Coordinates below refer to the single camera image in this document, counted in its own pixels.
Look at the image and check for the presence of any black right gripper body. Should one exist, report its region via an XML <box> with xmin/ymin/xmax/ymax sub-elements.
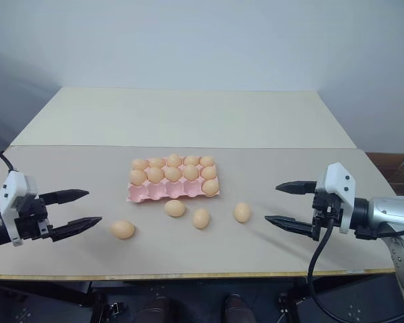
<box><xmin>310</xmin><ymin>186</ymin><xmax>345</xmax><ymax>242</ymax></box>

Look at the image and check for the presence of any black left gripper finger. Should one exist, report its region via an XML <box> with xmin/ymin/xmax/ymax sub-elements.
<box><xmin>39</xmin><ymin>189</ymin><xmax>90</xmax><ymax>207</ymax></box>
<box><xmin>49</xmin><ymin>216</ymin><xmax>104</xmax><ymax>243</ymax></box>

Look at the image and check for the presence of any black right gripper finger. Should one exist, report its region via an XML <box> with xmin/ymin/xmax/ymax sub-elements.
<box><xmin>275</xmin><ymin>180</ymin><xmax>319</xmax><ymax>196</ymax></box>
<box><xmin>264</xmin><ymin>215</ymin><xmax>316</xmax><ymax>241</ymax></box>

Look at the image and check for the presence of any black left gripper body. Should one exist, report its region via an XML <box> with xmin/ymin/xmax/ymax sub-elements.
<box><xmin>13</xmin><ymin>196</ymin><xmax>54</xmax><ymax>242</ymax></box>

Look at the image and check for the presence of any pink egg tray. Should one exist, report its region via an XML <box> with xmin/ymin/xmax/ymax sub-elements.
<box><xmin>125</xmin><ymin>155</ymin><xmax>222</xmax><ymax>204</ymax></box>

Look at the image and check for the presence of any brown cardboard box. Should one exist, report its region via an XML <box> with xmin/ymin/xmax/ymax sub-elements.
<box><xmin>365</xmin><ymin>152</ymin><xmax>404</xmax><ymax>200</ymax></box>

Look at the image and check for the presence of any black perforated metal plate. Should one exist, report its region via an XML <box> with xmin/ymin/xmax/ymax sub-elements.
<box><xmin>311</xmin><ymin>268</ymin><xmax>404</xmax><ymax>323</ymax></box>
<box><xmin>0</xmin><ymin>281</ymin><xmax>92</xmax><ymax>323</ymax></box>

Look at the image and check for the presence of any dark rounded shape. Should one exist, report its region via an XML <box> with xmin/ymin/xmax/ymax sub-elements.
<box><xmin>139</xmin><ymin>295</ymin><xmax>171</xmax><ymax>323</ymax></box>
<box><xmin>224</xmin><ymin>292</ymin><xmax>255</xmax><ymax>323</ymax></box>

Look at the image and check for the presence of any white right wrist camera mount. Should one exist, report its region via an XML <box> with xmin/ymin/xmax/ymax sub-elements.
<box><xmin>317</xmin><ymin>162</ymin><xmax>358</xmax><ymax>235</ymax></box>

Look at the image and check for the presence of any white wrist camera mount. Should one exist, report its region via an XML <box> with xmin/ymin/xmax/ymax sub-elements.
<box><xmin>0</xmin><ymin>170</ymin><xmax>38</xmax><ymax>248</ymax></box>
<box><xmin>317</xmin><ymin>162</ymin><xmax>358</xmax><ymax>235</ymax></box>

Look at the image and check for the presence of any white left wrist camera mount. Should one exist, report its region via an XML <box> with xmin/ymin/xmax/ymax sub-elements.
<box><xmin>0</xmin><ymin>170</ymin><xmax>38</xmax><ymax>248</ymax></box>

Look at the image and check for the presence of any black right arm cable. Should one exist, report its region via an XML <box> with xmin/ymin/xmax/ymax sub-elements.
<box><xmin>306</xmin><ymin>215</ymin><xmax>404</xmax><ymax>322</ymax></box>

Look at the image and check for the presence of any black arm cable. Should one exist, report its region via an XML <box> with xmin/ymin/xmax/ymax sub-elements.
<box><xmin>0</xmin><ymin>136</ymin><xmax>20</xmax><ymax>174</ymax></box>
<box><xmin>306</xmin><ymin>215</ymin><xmax>404</xmax><ymax>322</ymax></box>

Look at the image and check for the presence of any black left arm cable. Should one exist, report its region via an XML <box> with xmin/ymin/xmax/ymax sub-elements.
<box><xmin>0</xmin><ymin>136</ymin><xmax>20</xmax><ymax>174</ymax></box>

